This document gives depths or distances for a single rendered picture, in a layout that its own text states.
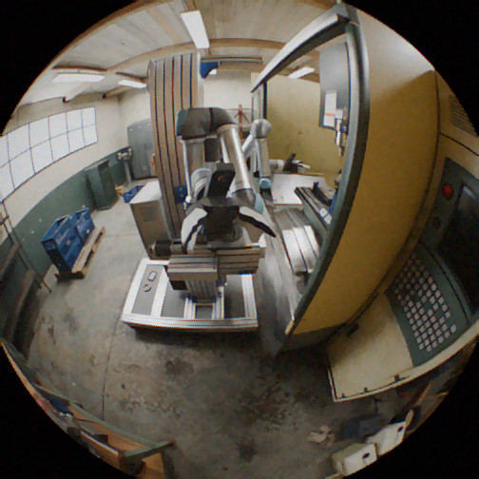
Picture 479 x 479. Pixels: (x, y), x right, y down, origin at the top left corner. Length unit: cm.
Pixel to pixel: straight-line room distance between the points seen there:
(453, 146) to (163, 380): 226
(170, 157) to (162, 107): 28
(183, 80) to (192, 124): 34
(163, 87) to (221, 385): 201
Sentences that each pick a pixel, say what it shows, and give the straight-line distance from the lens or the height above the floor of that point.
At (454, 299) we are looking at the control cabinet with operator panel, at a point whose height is 135.
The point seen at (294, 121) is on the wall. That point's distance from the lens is 256.
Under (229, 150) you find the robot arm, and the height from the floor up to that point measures 151.
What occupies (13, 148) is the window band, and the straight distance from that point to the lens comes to 402.
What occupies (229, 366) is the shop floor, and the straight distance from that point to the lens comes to 166.
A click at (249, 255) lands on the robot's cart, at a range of 101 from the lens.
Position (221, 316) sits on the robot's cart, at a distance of 158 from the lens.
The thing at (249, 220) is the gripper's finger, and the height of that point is 145.
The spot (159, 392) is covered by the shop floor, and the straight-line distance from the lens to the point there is 176.
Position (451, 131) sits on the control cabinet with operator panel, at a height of 183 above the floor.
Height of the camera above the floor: 163
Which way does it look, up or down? 38 degrees down
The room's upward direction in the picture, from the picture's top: straight up
